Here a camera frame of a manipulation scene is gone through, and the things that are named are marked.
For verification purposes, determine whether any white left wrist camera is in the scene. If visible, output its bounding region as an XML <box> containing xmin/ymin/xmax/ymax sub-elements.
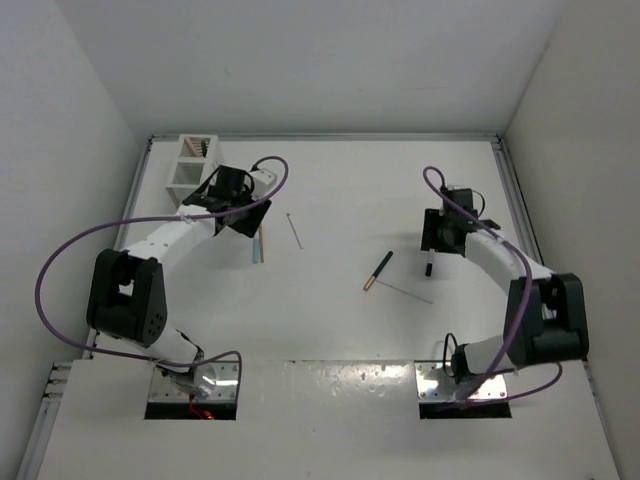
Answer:
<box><xmin>250</xmin><ymin>169</ymin><xmax>278</xmax><ymax>198</ymax></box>

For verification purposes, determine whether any metal base plate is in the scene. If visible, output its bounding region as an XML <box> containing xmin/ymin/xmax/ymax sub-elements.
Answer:
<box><xmin>414</xmin><ymin>361</ymin><xmax>507</xmax><ymax>404</ymax></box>
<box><xmin>148</xmin><ymin>361</ymin><xmax>240</xmax><ymax>403</ymax></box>

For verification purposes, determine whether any thin silver makeup tool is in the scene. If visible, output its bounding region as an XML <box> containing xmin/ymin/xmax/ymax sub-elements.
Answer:
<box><xmin>286</xmin><ymin>212</ymin><xmax>304</xmax><ymax>250</ymax></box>

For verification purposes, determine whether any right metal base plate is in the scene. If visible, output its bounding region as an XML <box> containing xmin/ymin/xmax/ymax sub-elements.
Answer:
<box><xmin>414</xmin><ymin>361</ymin><xmax>507</xmax><ymax>404</ymax></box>

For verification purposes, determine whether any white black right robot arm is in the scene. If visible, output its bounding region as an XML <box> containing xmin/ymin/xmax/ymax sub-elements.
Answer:
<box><xmin>421</xmin><ymin>187</ymin><xmax>590</xmax><ymax>384</ymax></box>

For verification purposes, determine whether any thin long silver tool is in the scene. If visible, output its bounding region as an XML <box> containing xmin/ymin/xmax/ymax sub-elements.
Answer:
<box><xmin>376</xmin><ymin>280</ymin><xmax>433</xmax><ymax>305</ymax></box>

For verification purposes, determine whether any gold makeup pencil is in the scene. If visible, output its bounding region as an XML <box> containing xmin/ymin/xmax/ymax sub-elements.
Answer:
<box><xmin>258</xmin><ymin>225</ymin><xmax>265</xmax><ymax>263</ymax></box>

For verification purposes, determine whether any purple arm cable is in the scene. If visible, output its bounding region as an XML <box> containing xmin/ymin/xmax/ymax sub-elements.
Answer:
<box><xmin>34</xmin><ymin>155</ymin><xmax>291</xmax><ymax>389</ymax></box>
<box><xmin>422</xmin><ymin>165</ymin><xmax>564</xmax><ymax>409</ymax></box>

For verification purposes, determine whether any dark green gold mascara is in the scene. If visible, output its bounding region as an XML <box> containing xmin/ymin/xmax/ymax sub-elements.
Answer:
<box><xmin>363</xmin><ymin>251</ymin><xmax>394</xmax><ymax>292</ymax></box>

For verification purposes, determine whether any white slotted organizer box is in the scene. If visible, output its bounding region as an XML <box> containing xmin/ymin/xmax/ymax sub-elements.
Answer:
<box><xmin>166</xmin><ymin>134</ymin><xmax>224</xmax><ymax>207</ymax></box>

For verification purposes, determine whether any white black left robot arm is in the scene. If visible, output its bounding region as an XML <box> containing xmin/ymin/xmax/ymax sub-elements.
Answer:
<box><xmin>86</xmin><ymin>166</ymin><xmax>277</xmax><ymax>374</ymax></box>

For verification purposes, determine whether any clear silver black makeup tube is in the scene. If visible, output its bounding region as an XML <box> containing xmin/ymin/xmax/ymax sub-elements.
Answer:
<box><xmin>425</xmin><ymin>250</ymin><xmax>435</xmax><ymax>277</ymax></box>

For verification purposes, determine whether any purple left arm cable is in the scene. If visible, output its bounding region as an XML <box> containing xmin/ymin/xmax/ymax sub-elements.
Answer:
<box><xmin>34</xmin><ymin>155</ymin><xmax>291</xmax><ymax>389</ymax></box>

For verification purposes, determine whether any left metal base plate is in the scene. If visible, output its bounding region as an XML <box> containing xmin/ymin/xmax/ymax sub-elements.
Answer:
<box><xmin>148</xmin><ymin>361</ymin><xmax>240</xmax><ymax>403</ymax></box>

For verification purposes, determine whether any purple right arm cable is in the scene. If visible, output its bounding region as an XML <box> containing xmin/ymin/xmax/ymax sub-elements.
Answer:
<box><xmin>422</xmin><ymin>165</ymin><xmax>564</xmax><ymax>409</ymax></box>

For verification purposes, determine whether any light blue makeup pen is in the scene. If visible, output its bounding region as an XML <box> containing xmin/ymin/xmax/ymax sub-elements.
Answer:
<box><xmin>252</xmin><ymin>237</ymin><xmax>261</xmax><ymax>264</ymax></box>

